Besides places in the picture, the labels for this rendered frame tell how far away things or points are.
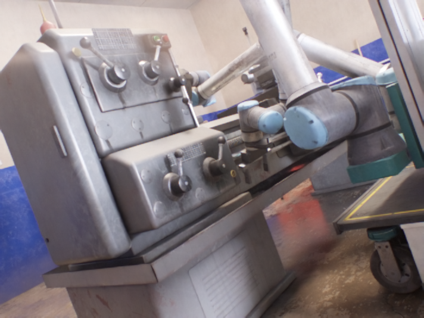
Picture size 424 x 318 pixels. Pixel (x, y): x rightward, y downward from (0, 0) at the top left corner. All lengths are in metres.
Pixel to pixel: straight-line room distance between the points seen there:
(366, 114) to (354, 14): 5.09
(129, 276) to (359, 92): 0.96
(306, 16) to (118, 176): 5.62
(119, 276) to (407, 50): 1.20
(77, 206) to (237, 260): 0.70
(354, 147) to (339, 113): 0.16
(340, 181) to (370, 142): 2.13
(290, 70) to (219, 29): 6.24
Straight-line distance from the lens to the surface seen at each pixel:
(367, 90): 1.35
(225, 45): 7.40
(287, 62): 1.28
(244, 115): 1.60
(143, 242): 1.42
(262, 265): 1.79
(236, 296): 1.63
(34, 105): 1.43
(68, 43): 1.45
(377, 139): 1.34
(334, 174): 3.45
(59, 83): 1.36
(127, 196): 1.29
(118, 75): 1.40
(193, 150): 1.43
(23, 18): 5.63
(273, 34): 1.31
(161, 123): 1.54
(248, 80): 2.61
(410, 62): 1.42
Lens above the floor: 0.73
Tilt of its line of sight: 1 degrees down
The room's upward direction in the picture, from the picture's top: 21 degrees counter-clockwise
